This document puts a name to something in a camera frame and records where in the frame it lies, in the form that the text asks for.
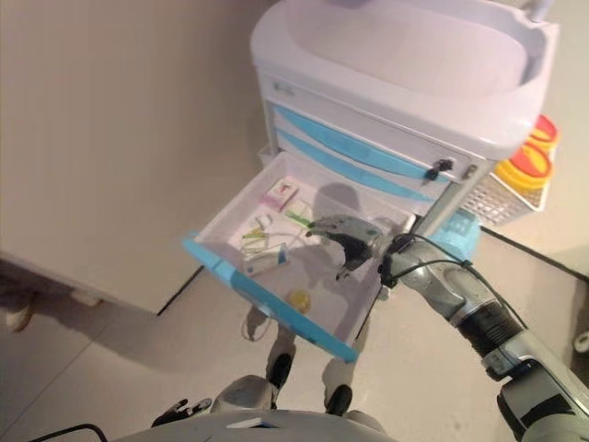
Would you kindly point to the blue white medicine box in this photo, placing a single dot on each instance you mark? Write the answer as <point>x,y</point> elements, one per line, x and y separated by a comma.
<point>267,263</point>

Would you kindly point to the silver right robot leg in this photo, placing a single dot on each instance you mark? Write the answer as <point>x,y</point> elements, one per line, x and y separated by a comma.
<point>339,399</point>

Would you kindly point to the silver robot leg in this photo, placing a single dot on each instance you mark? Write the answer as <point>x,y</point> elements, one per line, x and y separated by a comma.
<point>244,391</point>
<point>339,399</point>

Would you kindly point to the white medical cart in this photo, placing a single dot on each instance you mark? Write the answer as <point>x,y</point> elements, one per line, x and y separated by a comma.
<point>396,64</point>

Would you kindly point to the white perforated side basket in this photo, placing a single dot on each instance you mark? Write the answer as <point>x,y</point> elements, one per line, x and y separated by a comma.
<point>497,202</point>

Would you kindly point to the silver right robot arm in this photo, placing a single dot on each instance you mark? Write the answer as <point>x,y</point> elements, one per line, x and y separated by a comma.
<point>442,285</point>

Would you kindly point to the yellow sharps container red lid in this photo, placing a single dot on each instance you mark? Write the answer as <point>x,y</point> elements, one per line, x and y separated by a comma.
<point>524,166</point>
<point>545,131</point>

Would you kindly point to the black cart key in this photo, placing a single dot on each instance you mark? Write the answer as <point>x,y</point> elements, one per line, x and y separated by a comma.
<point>438,169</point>

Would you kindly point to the silver cart latch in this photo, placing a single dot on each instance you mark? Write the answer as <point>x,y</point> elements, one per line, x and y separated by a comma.
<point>469,172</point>

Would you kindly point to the green white tube box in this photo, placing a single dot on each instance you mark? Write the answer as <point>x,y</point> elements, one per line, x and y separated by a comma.
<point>299,216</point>

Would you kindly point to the pink white medicine box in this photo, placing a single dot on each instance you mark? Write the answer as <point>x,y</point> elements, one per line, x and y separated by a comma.
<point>278,195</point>

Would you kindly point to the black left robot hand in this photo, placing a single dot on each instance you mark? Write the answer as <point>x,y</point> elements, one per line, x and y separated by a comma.
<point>177,414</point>

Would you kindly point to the grey robot torso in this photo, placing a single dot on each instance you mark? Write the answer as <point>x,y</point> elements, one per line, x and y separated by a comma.
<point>207,430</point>

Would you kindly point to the silver left robot leg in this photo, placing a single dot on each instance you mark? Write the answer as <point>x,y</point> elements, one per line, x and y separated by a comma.
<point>244,391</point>

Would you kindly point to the small white medicine bottle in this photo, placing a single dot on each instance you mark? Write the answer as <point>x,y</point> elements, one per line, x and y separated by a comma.
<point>263,221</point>

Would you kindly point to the clear medical tubing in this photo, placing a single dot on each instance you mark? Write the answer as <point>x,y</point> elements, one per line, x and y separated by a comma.
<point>290,237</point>

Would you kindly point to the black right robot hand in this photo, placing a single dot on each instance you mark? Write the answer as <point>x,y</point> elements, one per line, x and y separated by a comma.
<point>356,239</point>

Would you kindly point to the yellow medicine bottle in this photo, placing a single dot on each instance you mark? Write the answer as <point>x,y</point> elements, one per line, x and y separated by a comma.
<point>300,299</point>

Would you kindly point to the wide blue-front cart drawer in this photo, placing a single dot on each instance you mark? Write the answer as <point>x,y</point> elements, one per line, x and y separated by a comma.
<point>331,299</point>

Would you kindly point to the light blue waste bin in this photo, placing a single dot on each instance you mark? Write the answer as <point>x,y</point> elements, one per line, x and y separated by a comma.
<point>458,230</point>

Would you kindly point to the grey IV pole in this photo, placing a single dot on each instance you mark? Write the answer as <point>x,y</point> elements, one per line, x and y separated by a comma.
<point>539,10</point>

